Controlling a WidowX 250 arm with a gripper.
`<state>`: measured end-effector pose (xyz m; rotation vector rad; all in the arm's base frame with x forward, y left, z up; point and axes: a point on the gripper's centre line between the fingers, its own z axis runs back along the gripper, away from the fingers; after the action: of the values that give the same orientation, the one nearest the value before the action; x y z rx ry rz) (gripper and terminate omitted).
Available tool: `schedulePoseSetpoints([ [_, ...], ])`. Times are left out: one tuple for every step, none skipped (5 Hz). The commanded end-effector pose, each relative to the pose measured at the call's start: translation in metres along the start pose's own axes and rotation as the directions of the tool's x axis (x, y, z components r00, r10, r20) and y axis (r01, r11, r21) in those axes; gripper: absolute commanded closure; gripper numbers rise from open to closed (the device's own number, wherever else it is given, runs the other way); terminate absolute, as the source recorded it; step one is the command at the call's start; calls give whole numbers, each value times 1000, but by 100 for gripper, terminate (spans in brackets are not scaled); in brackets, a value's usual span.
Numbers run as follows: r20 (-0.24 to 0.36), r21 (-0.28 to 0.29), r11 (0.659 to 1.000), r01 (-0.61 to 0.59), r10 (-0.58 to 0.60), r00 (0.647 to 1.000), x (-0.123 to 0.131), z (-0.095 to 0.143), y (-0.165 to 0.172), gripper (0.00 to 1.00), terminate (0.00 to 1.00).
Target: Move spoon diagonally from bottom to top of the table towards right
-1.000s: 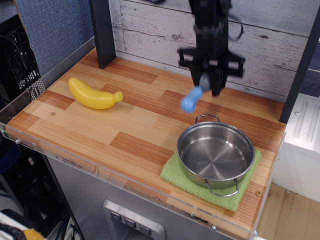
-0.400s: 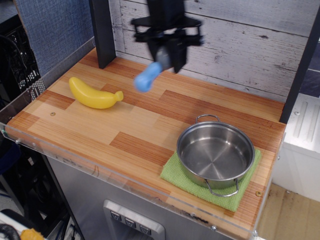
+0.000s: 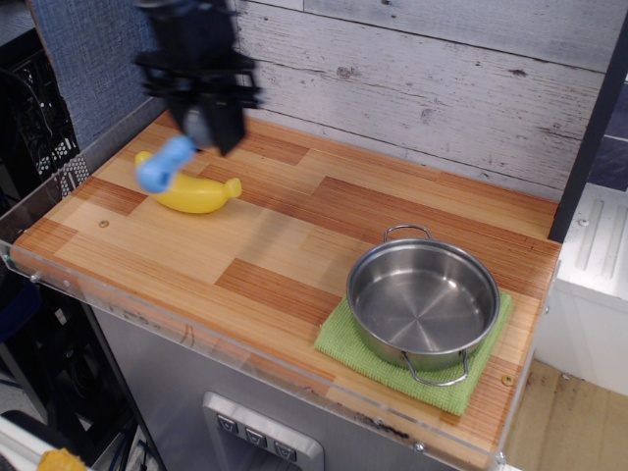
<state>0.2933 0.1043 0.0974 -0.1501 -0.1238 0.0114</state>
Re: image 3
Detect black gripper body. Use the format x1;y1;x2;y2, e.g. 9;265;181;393
134;9;261;108

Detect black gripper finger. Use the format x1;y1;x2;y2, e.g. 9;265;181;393
166;96;196;135
203;97;245;157

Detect blue grey toy spoon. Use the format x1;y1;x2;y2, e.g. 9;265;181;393
135;105;213;193

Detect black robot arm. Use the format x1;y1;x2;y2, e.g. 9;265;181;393
134;1;261;156

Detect yellow toy banana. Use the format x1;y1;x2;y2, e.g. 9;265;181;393
134;151;242;214

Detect black plastic crate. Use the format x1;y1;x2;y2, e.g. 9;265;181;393
3;51;79;179

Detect clear acrylic table guard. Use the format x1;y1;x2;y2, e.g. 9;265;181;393
0;73;563;471

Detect green cloth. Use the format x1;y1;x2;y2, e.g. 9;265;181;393
314;292;513;416

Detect stainless steel pot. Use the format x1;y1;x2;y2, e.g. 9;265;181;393
345;226;500;371

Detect silver dispenser panel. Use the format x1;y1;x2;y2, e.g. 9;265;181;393
202;392;325;470

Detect yellow object bottom left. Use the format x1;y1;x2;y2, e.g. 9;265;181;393
36;448;87;471

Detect white metal cabinet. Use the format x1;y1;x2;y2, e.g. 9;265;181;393
534;183;627;395

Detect dark right frame post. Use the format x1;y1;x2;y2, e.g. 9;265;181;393
548;17;627;243

